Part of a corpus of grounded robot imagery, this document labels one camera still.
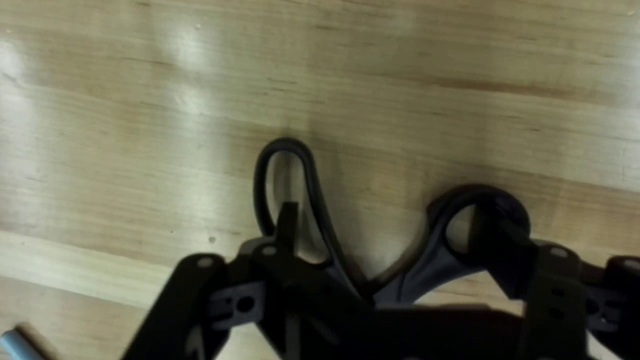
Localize black scissors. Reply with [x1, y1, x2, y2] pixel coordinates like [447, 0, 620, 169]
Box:
[254, 137, 530, 303]

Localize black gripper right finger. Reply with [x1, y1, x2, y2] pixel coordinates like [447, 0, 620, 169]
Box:
[470, 202, 640, 360]

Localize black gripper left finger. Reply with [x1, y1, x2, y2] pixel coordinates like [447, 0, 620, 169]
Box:
[123, 202, 372, 360]

